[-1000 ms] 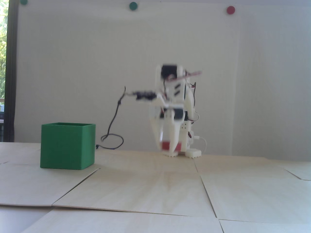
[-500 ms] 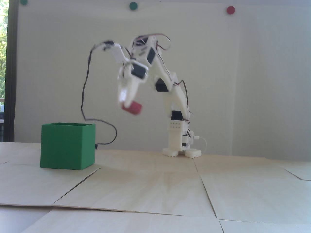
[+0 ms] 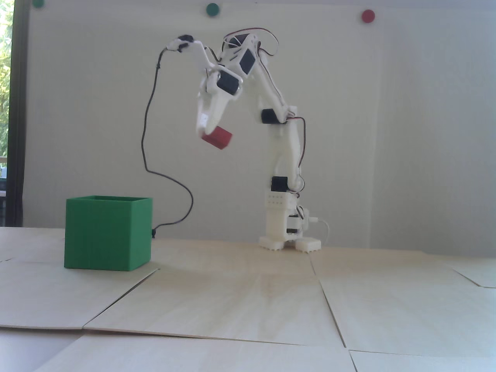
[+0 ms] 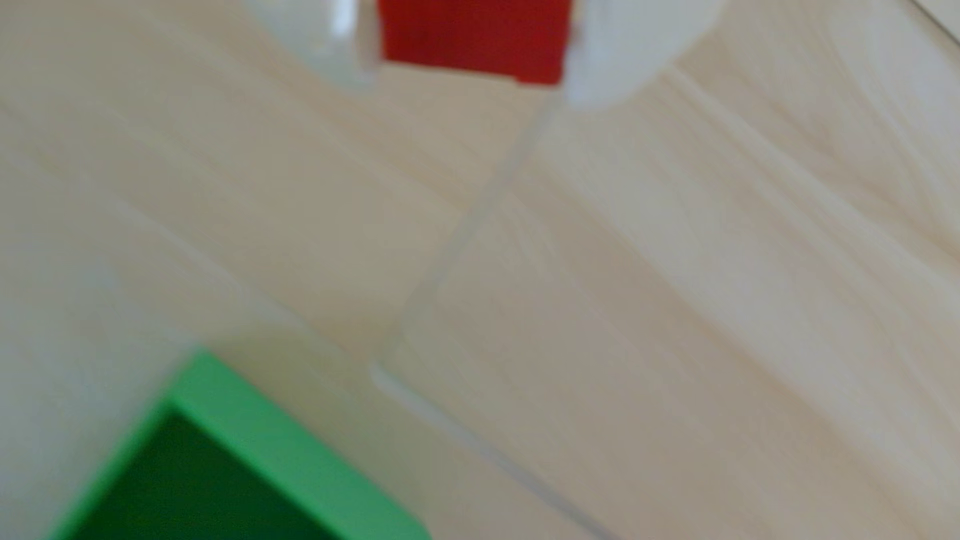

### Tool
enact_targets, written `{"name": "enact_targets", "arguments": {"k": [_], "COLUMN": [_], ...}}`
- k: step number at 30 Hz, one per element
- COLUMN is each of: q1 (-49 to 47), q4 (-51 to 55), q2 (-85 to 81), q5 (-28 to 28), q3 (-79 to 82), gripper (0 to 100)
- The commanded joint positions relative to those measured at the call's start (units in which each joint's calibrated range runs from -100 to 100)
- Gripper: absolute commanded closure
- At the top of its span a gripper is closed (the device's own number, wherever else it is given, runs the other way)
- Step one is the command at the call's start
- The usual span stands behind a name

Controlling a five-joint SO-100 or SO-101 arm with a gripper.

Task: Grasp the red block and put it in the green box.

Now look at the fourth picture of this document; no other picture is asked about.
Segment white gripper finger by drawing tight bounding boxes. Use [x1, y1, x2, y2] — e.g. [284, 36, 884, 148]
[562, 0, 730, 111]
[243, 0, 384, 93]

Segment red block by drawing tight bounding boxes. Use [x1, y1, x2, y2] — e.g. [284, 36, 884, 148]
[377, 0, 576, 88]

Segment green box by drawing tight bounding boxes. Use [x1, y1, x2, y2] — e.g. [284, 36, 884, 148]
[48, 348, 434, 540]

